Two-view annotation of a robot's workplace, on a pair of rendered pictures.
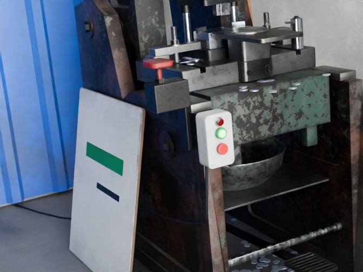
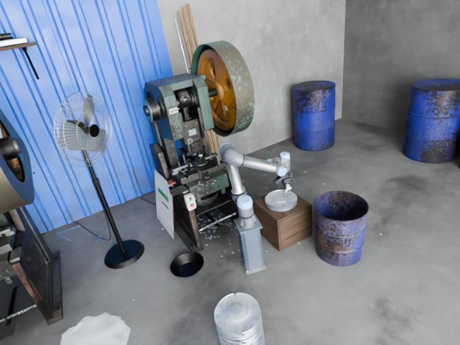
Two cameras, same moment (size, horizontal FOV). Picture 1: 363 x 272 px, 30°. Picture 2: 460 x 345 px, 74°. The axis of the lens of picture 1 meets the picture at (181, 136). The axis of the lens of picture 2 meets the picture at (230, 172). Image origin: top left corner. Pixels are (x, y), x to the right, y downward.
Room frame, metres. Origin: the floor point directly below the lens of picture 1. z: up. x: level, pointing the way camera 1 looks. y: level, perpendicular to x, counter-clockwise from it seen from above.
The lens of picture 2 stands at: (-0.62, -0.47, 1.96)
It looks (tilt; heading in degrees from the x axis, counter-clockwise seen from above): 28 degrees down; 0
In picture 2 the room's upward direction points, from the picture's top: 9 degrees counter-clockwise
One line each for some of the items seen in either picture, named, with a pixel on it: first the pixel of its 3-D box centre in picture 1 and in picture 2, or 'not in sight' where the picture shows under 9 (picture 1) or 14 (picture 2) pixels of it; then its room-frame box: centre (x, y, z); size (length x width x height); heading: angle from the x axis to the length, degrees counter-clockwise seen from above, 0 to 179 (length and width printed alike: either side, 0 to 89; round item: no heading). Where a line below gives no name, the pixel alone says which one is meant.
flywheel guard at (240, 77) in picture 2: not in sight; (211, 90); (2.25, -0.40, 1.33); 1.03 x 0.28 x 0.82; 27
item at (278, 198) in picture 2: not in sight; (280, 198); (1.70, -0.88, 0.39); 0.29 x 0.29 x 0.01
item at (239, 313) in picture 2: not in sight; (237, 312); (0.65, -0.37, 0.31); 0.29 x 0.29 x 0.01
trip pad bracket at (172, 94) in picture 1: (169, 115); (176, 194); (1.66, 0.02, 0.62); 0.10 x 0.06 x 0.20; 117
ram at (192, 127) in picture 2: not in sight; (191, 133); (1.97, -0.17, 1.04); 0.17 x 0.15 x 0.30; 27
